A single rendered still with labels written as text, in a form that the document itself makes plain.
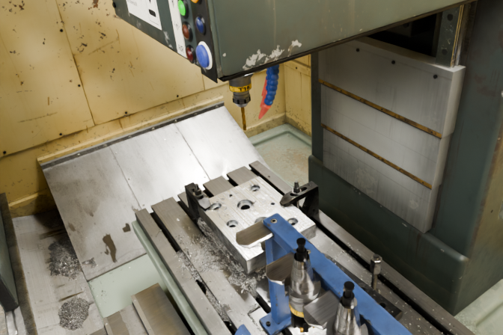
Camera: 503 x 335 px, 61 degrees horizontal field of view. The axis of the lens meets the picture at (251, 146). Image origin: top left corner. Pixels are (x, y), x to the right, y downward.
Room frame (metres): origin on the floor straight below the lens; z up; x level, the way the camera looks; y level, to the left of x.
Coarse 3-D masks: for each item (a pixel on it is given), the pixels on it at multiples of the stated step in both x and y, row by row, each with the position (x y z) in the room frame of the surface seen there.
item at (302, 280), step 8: (296, 264) 0.49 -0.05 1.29; (304, 264) 0.49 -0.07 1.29; (296, 272) 0.49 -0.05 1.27; (304, 272) 0.49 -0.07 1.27; (312, 272) 0.50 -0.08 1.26; (296, 280) 0.49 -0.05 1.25; (304, 280) 0.48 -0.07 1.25; (312, 280) 0.49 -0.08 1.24; (296, 288) 0.49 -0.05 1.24; (304, 288) 0.48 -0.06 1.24; (312, 288) 0.49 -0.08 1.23
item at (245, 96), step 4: (244, 92) 0.88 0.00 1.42; (248, 92) 0.89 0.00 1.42; (236, 96) 0.88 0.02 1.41; (240, 96) 0.88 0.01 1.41; (244, 96) 0.88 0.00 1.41; (248, 96) 0.88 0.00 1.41; (236, 100) 0.88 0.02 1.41; (240, 100) 0.87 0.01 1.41; (244, 100) 0.87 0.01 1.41; (248, 100) 0.88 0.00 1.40; (236, 104) 0.88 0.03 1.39; (240, 104) 0.88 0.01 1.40; (244, 104) 0.88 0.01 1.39
